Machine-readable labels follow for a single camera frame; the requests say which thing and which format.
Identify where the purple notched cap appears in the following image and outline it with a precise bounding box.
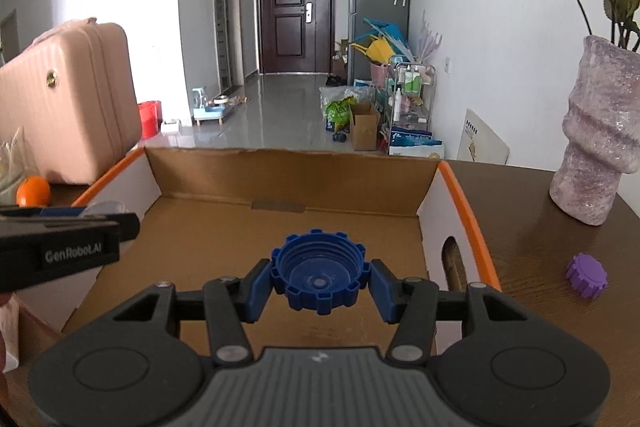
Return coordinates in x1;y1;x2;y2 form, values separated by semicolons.
565;252;609;299

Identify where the orange-rimmed cardboard box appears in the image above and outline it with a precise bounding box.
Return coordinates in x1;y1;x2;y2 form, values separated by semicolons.
61;146;501;339

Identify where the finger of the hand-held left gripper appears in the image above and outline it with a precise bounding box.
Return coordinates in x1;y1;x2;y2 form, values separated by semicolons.
0;205;141;242

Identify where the open brown cardboard box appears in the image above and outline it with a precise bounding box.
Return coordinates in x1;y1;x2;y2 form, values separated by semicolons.
349;103;382;152

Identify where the pet water feeder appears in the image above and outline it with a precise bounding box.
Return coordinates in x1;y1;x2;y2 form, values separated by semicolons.
192;87;242;126

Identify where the dark brown entrance door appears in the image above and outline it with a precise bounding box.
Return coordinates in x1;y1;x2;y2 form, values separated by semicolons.
256;0;335;76

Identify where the orange fruit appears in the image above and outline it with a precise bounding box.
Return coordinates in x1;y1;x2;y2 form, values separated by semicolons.
16;176;52;208

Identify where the blue notched bottle cap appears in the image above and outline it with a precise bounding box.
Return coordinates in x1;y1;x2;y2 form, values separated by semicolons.
270;229;372;315

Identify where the pink textured vase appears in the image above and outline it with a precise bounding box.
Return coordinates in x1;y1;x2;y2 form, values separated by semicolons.
549;35;640;227

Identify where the blue white carton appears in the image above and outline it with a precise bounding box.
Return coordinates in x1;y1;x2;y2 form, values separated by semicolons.
387;126;446;158

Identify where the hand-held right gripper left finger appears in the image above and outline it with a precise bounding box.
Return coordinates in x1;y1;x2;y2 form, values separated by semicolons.
107;258;274;367

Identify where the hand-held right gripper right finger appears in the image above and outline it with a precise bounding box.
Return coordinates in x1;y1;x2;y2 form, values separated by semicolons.
368;258;531;366

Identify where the interior door frame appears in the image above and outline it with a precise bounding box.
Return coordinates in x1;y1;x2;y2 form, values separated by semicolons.
214;0;246;94

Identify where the pale purple dried plant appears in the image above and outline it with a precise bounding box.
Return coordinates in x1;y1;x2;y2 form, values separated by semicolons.
415;11;444;66

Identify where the red bin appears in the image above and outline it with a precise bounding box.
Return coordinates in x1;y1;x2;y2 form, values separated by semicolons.
137;101;162;140

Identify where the white flat board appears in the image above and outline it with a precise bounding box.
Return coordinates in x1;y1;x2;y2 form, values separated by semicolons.
457;108;511;166

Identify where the green printed plastic bag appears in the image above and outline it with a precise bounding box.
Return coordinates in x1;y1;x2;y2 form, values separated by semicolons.
320;86;374;132

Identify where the clear plastic bag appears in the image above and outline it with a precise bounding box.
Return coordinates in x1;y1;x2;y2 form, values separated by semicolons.
0;127;41;204

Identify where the blue yellow plastic toy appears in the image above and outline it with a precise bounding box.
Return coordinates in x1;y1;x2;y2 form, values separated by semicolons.
350;18;416;64

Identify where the pink bucket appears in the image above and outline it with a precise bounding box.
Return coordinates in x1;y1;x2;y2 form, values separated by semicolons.
370;61;391;88

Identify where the pink hard-shell suitcase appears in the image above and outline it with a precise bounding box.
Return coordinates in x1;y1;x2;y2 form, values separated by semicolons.
0;18;144;186

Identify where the metal rolling cart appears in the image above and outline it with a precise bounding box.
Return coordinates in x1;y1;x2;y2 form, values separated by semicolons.
382;62;437;144

